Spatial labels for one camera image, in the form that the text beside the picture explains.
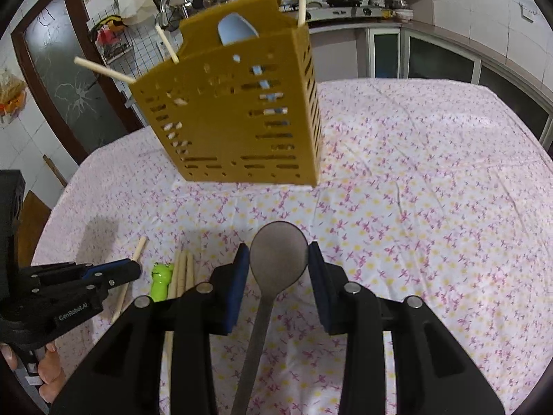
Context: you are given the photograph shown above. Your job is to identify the metal spoon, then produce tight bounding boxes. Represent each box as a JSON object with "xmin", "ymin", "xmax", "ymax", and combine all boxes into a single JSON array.
[{"xmin": 230, "ymin": 220, "xmax": 310, "ymax": 415}]

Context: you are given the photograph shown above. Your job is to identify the gas stove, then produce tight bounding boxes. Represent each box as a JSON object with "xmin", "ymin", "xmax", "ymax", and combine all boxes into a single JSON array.
[{"xmin": 276, "ymin": 0, "xmax": 392, "ymax": 23}]

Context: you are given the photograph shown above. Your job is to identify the green-handled metal fork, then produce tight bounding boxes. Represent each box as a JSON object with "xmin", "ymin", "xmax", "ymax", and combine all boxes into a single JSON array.
[{"xmin": 149, "ymin": 262, "xmax": 176, "ymax": 304}]

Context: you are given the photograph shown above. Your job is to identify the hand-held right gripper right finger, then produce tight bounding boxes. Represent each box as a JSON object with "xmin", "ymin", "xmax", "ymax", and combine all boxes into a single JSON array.
[{"xmin": 307, "ymin": 241, "xmax": 506, "ymax": 415}]

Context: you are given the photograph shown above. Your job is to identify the wooden stick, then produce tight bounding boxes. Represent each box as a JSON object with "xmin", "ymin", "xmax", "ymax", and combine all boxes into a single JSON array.
[{"xmin": 42, "ymin": 154, "xmax": 70, "ymax": 187}]

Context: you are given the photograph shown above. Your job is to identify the kitchen counter cabinet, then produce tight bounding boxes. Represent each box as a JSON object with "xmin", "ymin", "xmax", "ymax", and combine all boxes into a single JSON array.
[{"xmin": 309, "ymin": 21, "xmax": 553, "ymax": 148}]

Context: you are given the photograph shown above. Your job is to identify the person's left hand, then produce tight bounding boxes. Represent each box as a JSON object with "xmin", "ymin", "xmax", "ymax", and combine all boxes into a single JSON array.
[{"xmin": 0, "ymin": 341, "xmax": 67, "ymax": 404}]

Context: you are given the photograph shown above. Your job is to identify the yellow and black cloth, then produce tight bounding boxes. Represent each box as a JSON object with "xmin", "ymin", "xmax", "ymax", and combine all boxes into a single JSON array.
[{"xmin": 88, "ymin": 14, "xmax": 127, "ymax": 36}]

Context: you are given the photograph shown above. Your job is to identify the brown door with glass panel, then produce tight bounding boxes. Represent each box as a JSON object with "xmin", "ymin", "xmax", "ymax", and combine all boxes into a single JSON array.
[{"xmin": 10, "ymin": 0, "xmax": 144, "ymax": 166}]

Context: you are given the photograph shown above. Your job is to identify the plastic bag of oranges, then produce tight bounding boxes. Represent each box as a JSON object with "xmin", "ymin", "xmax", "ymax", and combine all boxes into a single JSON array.
[{"xmin": 0, "ymin": 68, "xmax": 27, "ymax": 127}]

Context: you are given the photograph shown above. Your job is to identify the light blue plastic spoon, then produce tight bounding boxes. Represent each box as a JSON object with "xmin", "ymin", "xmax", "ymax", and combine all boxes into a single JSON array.
[{"xmin": 217, "ymin": 12, "xmax": 284, "ymax": 116}]

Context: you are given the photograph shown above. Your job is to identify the wire wall basket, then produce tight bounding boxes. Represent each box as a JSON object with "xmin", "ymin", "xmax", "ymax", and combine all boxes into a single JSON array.
[{"xmin": 96, "ymin": 30, "xmax": 131, "ymax": 66}]

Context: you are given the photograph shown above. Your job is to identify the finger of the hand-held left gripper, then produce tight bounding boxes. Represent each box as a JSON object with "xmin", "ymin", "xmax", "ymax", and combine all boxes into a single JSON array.
[
  {"xmin": 29, "ymin": 262, "xmax": 94, "ymax": 285},
  {"xmin": 83, "ymin": 258, "xmax": 142, "ymax": 289}
]

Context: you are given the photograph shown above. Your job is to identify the yellow slotted utensil holder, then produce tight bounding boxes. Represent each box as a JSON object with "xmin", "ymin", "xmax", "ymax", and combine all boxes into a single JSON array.
[{"xmin": 130, "ymin": 0, "xmax": 323, "ymax": 187}]

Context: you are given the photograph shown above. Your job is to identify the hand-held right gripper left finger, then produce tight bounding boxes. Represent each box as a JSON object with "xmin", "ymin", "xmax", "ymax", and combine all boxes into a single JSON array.
[{"xmin": 49, "ymin": 243, "xmax": 252, "ymax": 415}]

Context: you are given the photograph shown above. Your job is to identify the wooden board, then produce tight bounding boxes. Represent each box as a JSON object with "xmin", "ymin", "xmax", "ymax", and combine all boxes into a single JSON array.
[{"xmin": 16, "ymin": 190, "xmax": 53, "ymax": 269}]

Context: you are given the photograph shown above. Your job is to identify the white hanging towel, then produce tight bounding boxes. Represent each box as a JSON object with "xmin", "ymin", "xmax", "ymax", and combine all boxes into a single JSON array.
[{"xmin": 118, "ymin": 0, "xmax": 157, "ymax": 25}]

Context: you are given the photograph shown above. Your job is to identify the stacked bowls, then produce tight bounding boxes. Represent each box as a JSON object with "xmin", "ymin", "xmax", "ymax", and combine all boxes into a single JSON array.
[{"xmin": 388, "ymin": 0, "xmax": 414, "ymax": 24}]

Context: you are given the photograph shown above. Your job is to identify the pink floral tablecloth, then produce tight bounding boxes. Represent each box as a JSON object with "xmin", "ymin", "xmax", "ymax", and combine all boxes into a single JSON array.
[{"xmin": 31, "ymin": 78, "xmax": 553, "ymax": 415}]

